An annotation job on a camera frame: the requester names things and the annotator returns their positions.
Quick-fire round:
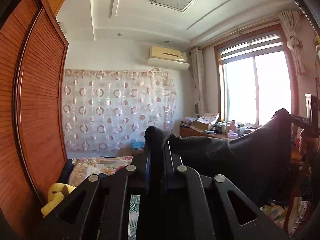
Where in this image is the cardboard box with floral paper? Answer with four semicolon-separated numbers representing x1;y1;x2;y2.
194;113;220;131

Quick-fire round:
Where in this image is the pink item on cabinet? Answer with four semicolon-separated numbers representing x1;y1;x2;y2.
227;130;239;138

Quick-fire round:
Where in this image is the yellow plush toy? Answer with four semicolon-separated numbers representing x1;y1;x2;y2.
41;183;75;217

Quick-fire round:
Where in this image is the wall air conditioner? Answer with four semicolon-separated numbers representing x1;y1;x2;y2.
148;46;190;71

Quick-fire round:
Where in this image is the circle pattern sheer curtain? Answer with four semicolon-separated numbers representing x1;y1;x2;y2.
62;69;177;154

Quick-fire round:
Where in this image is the palm leaf print blanket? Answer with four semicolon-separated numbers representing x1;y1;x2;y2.
128;194;140;240

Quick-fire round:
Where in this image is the wooden louvered wardrobe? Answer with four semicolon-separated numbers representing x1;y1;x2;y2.
1;0;68;239

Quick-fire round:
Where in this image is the floral quilt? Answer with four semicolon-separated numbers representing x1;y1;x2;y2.
68;156;133;187

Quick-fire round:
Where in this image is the tied beige curtain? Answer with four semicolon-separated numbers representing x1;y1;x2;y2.
278;10;307;76

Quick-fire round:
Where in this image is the black t-shirt white print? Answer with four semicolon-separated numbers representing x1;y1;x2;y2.
145;108;291;206

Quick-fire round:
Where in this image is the long wooden cabinet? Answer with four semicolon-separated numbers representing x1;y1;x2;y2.
179;126;302;165

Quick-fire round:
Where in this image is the light blue toy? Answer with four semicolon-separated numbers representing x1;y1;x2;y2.
131;139;145;151

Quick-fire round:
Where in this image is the window with wooden frame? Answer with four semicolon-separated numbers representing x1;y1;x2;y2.
214;24;299;127

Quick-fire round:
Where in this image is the beige left window curtain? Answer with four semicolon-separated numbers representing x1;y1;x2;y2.
191;48;207;116

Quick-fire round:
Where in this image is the person right hand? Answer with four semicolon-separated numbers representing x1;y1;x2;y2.
298;129;319;159

